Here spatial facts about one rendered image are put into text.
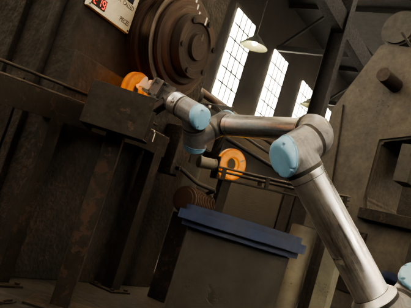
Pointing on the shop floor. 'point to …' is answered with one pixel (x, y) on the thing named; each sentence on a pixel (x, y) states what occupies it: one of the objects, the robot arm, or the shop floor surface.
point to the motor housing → (175, 240)
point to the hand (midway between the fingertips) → (137, 86)
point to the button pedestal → (325, 283)
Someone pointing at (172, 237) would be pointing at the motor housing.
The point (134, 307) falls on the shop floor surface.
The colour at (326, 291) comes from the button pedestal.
